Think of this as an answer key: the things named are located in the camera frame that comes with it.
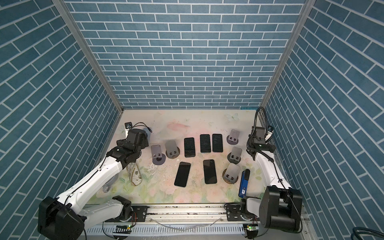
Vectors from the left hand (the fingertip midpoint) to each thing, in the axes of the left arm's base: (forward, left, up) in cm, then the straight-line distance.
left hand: (135, 138), depth 81 cm
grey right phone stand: (+8, -58, -13) cm, 60 cm away
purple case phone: (-15, -42, -18) cm, 48 cm away
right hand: (-1, -71, -2) cm, 71 cm away
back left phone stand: (-5, -11, -14) cm, 18 cm away
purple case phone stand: (-1, -19, -13) cm, 23 cm away
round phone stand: (-16, -53, -13) cm, 57 cm away
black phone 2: (-13, -25, -18) cm, 34 cm away
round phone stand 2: (-6, -57, -12) cm, 58 cm away
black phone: (+5, -29, -19) cm, 35 cm away
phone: (+8, -48, -17) cm, 52 cm away
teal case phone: (+10, -40, -20) cm, 46 cm away
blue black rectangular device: (-20, -60, -16) cm, 65 cm away
